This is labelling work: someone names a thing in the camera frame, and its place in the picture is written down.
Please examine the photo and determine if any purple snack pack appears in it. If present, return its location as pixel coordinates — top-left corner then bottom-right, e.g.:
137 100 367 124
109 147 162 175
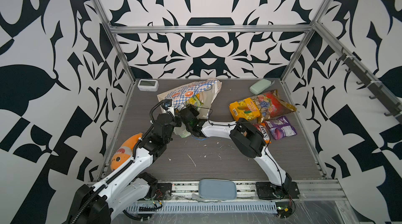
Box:
265 116 297 140

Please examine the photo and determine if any white digital clock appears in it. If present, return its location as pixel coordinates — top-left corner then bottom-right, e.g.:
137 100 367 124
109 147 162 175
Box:
137 79 159 92

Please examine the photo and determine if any green spring candy bag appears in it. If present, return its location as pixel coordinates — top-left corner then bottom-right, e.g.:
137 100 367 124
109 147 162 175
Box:
187 94 203 107

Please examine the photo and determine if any orange plush toy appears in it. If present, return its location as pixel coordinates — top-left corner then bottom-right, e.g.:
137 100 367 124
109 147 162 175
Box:
110 133 142 171

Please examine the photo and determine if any blue checkered paper bag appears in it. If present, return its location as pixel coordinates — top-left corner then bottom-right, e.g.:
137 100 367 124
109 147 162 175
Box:
150 79 231 142

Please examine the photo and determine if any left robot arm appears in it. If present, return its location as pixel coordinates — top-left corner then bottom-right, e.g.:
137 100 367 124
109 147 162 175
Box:
65 99 178 224

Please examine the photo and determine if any grey-blue pouch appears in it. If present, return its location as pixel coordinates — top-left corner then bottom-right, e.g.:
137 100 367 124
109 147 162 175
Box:
198 179 237 200

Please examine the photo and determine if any yellow mango candy bag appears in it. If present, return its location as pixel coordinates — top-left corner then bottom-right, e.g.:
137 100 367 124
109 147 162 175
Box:
229 98 261 121

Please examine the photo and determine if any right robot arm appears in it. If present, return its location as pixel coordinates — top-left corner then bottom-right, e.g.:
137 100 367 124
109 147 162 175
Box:
178 105 300 200

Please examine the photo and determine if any orange snack pack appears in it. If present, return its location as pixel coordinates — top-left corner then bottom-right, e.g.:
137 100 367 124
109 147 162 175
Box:
254 122 271 144

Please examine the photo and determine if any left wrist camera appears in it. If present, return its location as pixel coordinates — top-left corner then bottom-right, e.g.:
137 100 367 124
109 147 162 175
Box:
161 99 174 117

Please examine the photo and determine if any wall hook rack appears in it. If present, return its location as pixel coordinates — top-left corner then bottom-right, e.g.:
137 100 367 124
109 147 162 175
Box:
337 48 402 124

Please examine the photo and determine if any mint green case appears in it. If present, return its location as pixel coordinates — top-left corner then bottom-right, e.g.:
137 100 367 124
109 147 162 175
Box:
249 79 273 95

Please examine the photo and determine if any red fruit snack bag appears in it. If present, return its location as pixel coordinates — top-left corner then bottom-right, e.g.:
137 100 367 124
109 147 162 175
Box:
251 89 297 123

